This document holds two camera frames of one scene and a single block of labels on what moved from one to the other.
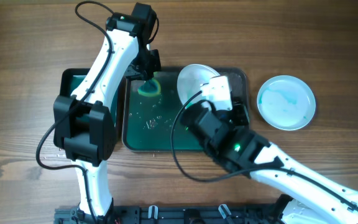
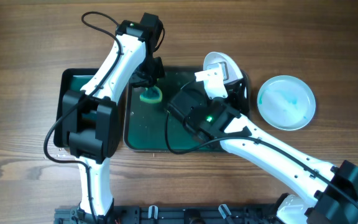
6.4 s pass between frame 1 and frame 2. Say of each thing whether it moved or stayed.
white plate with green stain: stayed
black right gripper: moved
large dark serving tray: stayed
